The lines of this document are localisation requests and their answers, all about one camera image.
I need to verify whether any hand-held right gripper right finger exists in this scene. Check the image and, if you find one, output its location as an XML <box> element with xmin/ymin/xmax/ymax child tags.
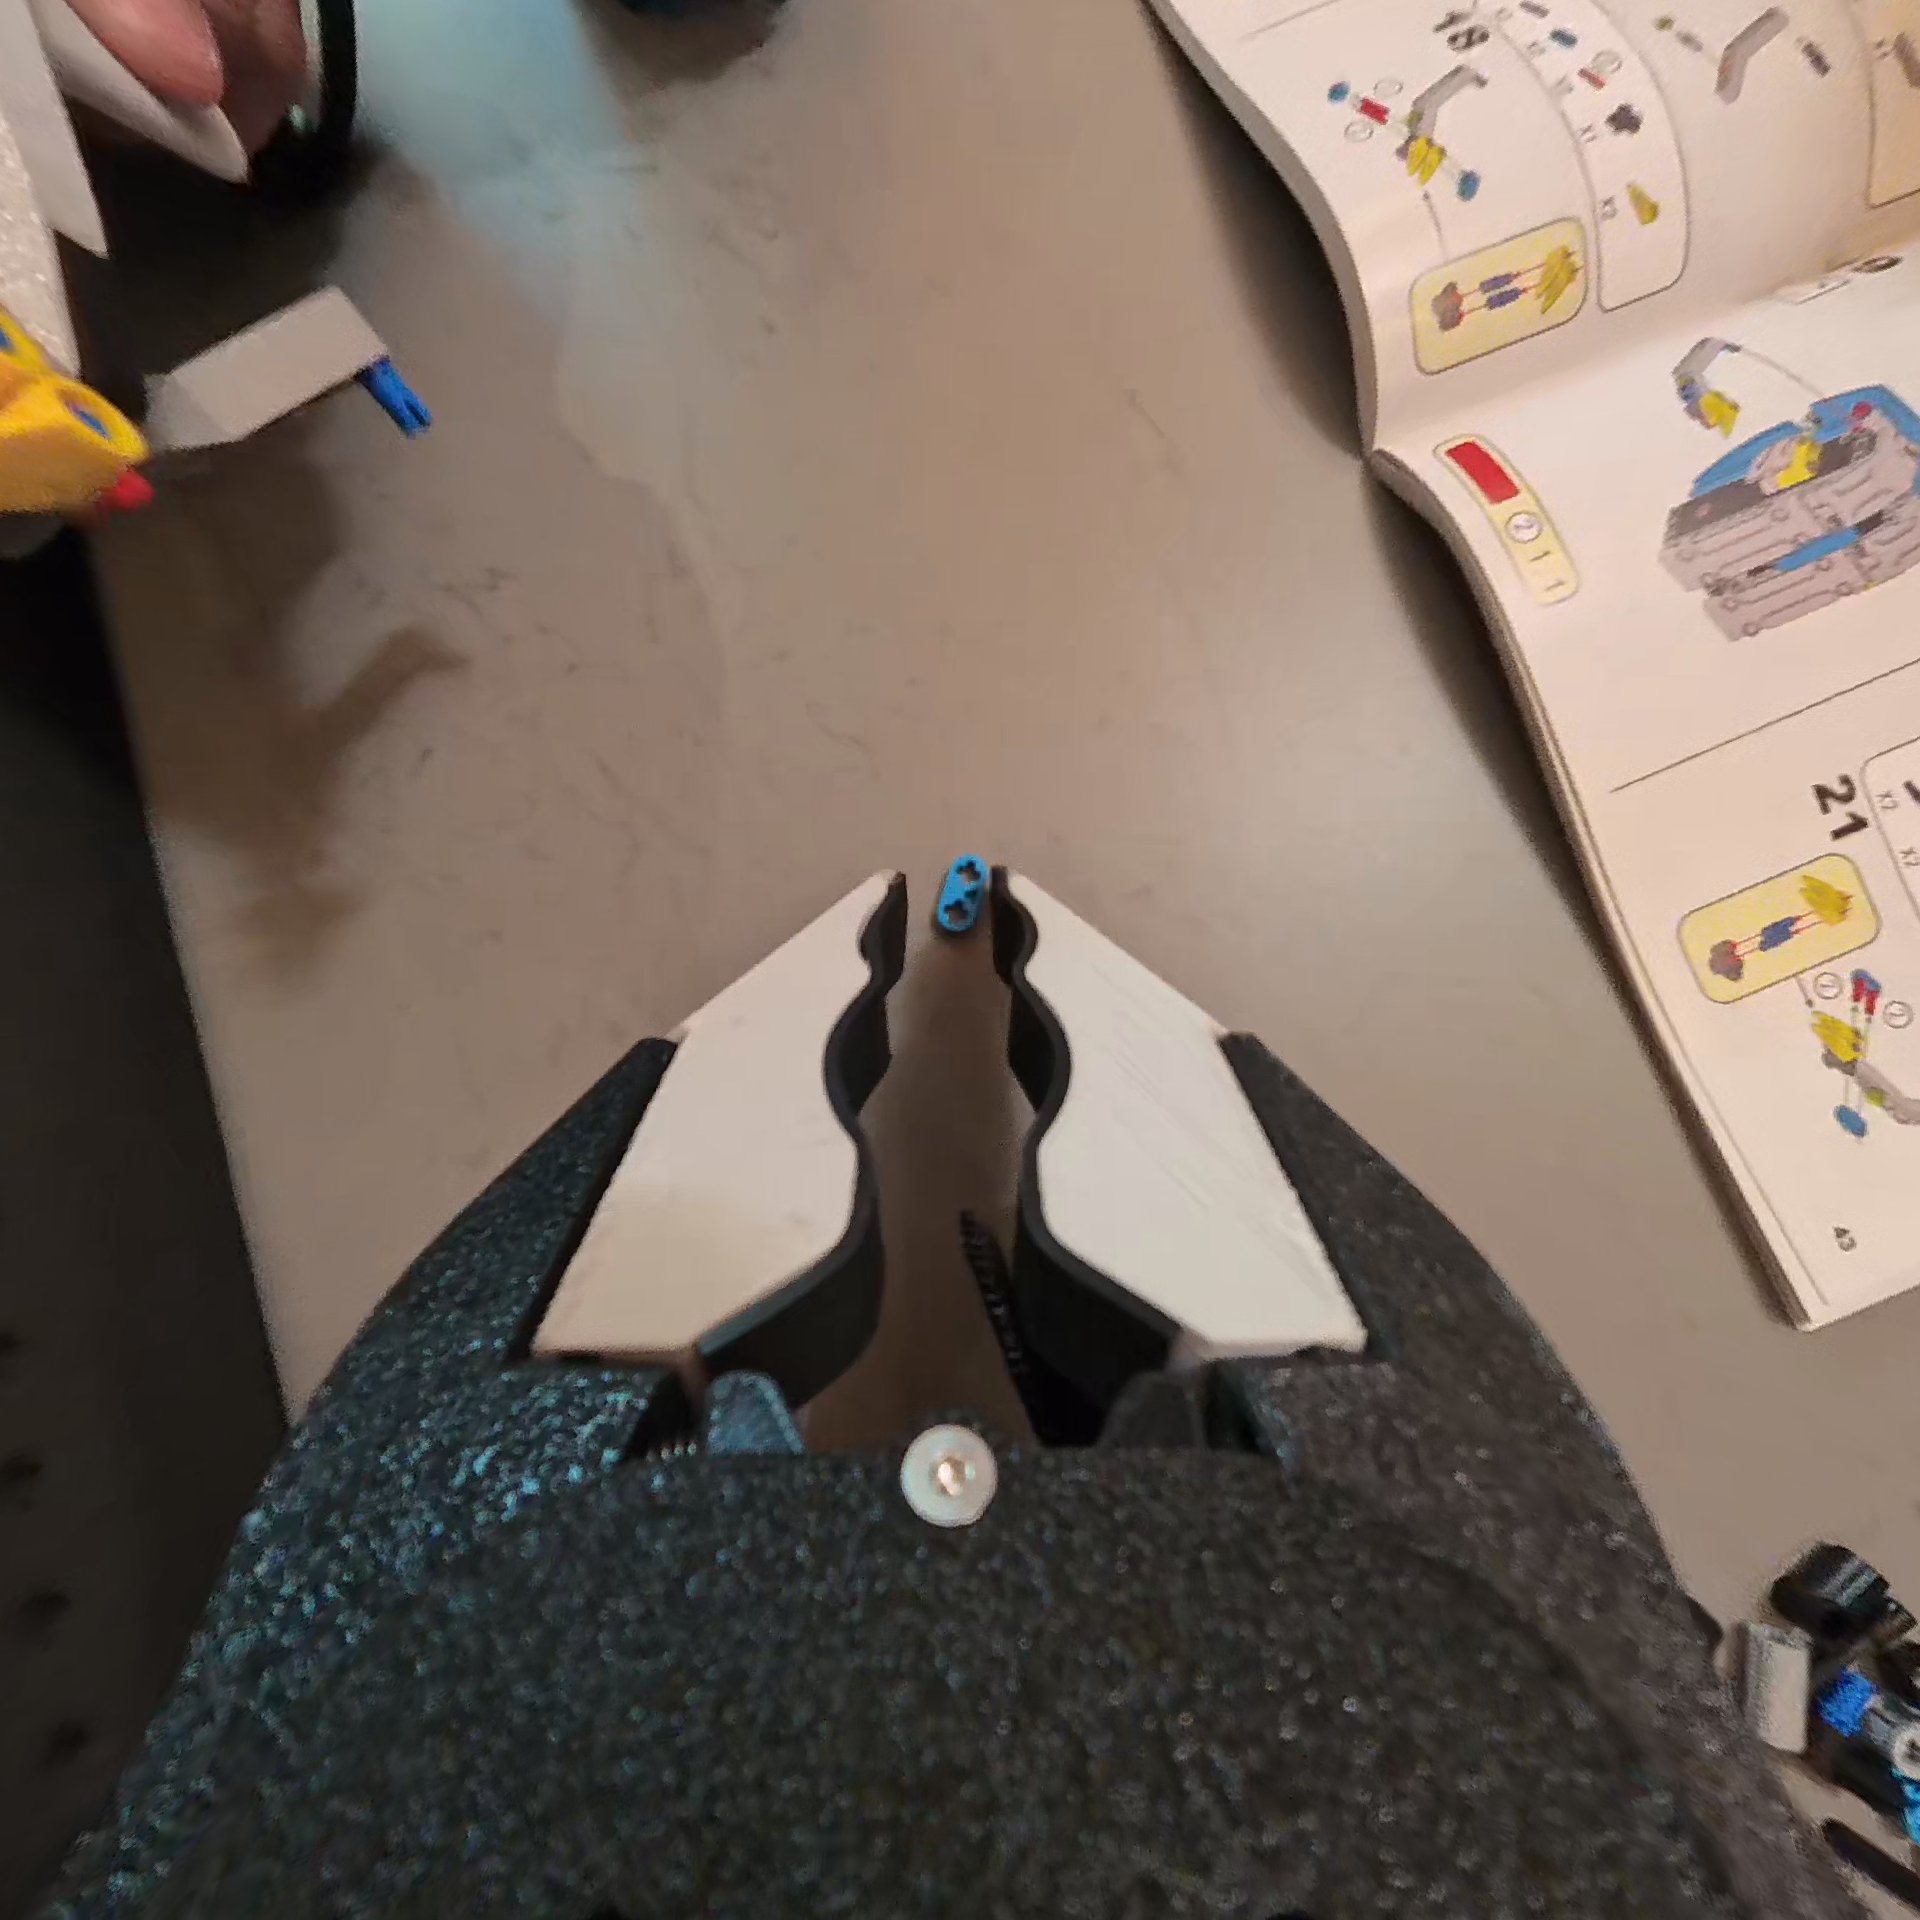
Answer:
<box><xmin>990</xmin><ymin>869</ymin><xmax>1370</xmax><ymax>1415</ymax></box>

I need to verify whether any white instruction booklet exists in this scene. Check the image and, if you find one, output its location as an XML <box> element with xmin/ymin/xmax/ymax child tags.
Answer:
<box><xmin>1146</xmin><ymin>0</ymin><xmax>1920</xmax><ymax>1334</ymax></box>

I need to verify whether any person's left hand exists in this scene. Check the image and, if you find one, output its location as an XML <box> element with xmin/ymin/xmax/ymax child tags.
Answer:
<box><xmin>90</xmin><ymin>0</ymin><xmax>321</xmax><ymax>147</ymax></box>

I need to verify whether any pile of loose brick pieces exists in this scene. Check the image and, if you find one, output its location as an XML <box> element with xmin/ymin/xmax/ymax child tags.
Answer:
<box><xmin>1717</xmin><ymin>1545</ymin><xmax>1920</xmax><ymax>1920</ymax></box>

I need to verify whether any yellow twin cone piece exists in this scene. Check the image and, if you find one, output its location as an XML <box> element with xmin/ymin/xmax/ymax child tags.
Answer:
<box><xmin>0</xmin><ymin>308</ymin><xmax>153</xmax><ymax>520</ymax></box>

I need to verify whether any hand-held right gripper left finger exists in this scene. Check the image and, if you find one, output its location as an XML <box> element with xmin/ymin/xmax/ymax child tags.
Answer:
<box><xmin>531</xmin><ymin>869</ymin><xmax>910</xmax><ymax>1407</ymax></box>

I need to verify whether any black perforated pad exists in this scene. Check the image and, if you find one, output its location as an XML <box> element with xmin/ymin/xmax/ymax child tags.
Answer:
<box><xmin>0</xmin><ymin>554</ymin><xmax>287</xmax><ymax>1920</ymax></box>

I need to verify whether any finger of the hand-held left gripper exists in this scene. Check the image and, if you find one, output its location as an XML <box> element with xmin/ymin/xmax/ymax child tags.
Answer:
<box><xmin>0</xmin><ymin>0</ymin><xmax>112</xmax><ymax>355</ymax></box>

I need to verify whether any grey desk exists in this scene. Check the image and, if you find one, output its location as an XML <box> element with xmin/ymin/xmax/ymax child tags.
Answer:
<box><xmin>74</xmin><ymin>0</ymin><xmax>1920</xmax><ymax>1801</ymax></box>

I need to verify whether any grey angled beam assembly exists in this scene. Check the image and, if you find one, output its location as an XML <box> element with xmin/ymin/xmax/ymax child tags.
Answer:
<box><xmin>139</xmin><ymin>283</ymin><xmax>435</xmax><ymax>454</ymax></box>

